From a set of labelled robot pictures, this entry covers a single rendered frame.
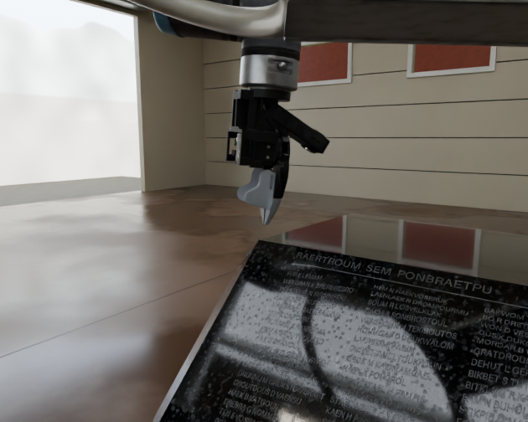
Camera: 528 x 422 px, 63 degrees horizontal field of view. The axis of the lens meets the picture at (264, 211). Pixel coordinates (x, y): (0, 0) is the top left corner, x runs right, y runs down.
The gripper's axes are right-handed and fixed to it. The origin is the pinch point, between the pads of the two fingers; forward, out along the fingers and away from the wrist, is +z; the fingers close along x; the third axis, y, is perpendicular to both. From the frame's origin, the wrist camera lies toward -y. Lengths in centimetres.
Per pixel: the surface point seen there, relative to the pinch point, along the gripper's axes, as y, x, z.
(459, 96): -462, -422, -85
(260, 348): 6.0, 14.0, 15.7
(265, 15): 13.2, 25.1, -24.2
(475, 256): -23.5, 20.8, 1.5
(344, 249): -8.1, 10.5, 2.9
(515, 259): -27.6, 23.9, 1.1
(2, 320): 70, -194, 99
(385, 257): -11.2, 16.3, 2.5
